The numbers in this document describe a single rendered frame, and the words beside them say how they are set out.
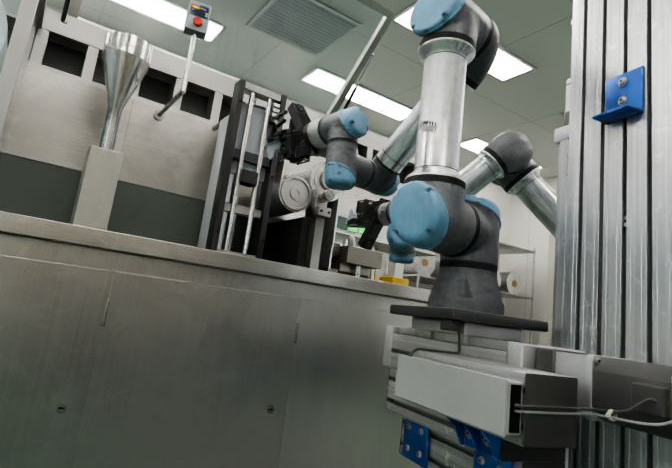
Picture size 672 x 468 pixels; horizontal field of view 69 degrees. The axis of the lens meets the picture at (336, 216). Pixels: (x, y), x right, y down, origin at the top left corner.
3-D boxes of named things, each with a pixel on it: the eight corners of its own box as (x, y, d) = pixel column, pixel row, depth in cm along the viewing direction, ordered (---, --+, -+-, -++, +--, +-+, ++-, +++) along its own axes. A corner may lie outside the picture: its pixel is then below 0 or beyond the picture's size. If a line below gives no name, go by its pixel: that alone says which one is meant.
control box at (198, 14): (185, 24, 154) (191, -5, 156) (182, 33, 160) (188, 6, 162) (207, 31, 157) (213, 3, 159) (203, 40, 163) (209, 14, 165)
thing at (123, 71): (60, 234, 133) (105, 43, 144) (55, 237, 144) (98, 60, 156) (115, 244, 140) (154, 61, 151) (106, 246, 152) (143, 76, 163)
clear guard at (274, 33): (116, -136, 147) (116, -136, 147) (75, 18, 170) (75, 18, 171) (387, 15, 202) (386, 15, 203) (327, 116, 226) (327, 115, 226)
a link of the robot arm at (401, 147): (497, 28, 117) (371, 182, 135) (472, 4, 109) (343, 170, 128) (528, 49, 109) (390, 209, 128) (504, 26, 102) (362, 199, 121)
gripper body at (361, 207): (373, 206, 169) (396, 201, 159) (370, 230, 167) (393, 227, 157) (355, 200, 165) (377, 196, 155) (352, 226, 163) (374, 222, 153)
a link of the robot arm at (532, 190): (621, 305, 126) (479, 150, 141) (601, 307, 140) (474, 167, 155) (658, 276, 126) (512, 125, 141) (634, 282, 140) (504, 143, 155)
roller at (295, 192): (278, 206, 166) (283, 172, 168) (247, 213, 187) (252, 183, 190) (309, 213, 172) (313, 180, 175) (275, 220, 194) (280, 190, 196)
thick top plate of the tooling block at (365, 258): (346, 262, 175) (348, 245, 176) (292, 263, 208) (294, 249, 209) (381, 269, 184) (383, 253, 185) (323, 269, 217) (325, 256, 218)
